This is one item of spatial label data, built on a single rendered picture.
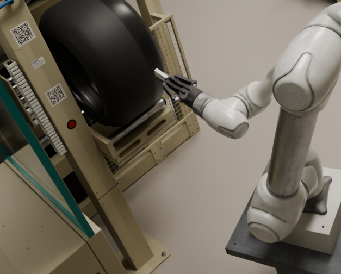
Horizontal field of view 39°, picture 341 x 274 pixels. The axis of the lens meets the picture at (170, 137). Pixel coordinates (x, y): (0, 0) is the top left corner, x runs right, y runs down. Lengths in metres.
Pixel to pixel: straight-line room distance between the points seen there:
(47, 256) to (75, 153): 0.92
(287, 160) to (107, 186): 1.18
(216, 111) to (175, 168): 1.62
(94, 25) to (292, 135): 0.96
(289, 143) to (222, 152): 1.95
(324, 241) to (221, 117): 0.57
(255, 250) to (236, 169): 1.28
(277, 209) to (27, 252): 0.75
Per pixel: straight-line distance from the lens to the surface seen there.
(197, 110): 1.74
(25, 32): 1.92
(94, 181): 2.31
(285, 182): 1.48
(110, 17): 1.96
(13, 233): 1.46
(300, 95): 1.13
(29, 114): 2.48
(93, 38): 1.91
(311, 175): 1.71
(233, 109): 1.69
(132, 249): 2.70
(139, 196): 3.19
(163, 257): 2.81
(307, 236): 1.83
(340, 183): 1.93
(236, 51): 4.23
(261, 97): 1.73
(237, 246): 1.94
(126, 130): 2.20
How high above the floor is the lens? 2.20
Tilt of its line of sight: 39 degrees down
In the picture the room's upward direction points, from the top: 21 degrees counter-clockwise
